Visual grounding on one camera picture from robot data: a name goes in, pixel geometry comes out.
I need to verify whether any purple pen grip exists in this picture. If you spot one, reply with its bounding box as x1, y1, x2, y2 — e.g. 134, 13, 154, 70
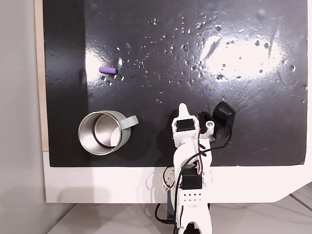
98, 66, 118, 75

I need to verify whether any black glossy table mat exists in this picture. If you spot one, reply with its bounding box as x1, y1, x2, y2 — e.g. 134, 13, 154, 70
41, 0, 308, 168

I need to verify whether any black power cable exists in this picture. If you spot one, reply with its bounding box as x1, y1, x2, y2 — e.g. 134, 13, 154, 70
155, 203, 176, 226

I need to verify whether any steel cup with grey handle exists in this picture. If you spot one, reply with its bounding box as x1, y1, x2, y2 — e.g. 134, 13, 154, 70
78, 110, 139, 156

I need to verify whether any beige wooden board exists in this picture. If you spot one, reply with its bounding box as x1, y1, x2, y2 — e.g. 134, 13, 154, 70
34, 0, 51, 153

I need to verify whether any black oval camera box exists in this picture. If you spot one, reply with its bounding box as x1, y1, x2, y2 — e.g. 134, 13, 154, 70
212, 100, 236, 145

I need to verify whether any black camera cable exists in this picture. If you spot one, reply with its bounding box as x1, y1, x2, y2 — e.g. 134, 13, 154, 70
173, 123, 232, 234

